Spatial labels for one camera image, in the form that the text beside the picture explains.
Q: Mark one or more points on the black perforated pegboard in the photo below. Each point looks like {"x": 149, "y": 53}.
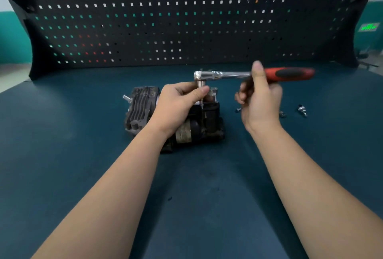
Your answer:
{"x": 185, "y": 16}

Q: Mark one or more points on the person's right thumb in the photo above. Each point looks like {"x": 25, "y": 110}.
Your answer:
{"x": 258, "y": 73}

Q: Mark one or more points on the person's left forearm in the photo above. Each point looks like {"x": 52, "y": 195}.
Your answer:
{"x": 107, "y": 196}

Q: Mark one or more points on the silver threaded fitting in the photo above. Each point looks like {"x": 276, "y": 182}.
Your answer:
{"x": 302, "y": 110}

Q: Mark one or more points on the person's left thumb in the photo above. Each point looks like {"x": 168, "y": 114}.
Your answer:
{"x": 201, "y": 93}

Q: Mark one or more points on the silver socket extension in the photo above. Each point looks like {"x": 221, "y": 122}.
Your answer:
{"x": 202, "y": 104}

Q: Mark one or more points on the person's right hand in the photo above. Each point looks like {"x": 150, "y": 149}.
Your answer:
{"x": 260, "y": 106}

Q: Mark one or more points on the person's right forearm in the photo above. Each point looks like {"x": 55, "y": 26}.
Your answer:
{"x": 311, "y": 190}

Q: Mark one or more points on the person's left hand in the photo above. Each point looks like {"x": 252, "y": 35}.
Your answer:
{"x": 175, "y": 104}

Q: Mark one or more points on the green exit sign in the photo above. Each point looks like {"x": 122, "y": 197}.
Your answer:
{"x": 369, "y": 27}

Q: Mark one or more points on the black air compressor motor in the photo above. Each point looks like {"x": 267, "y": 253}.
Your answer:
{"x": 140, "y": 109}

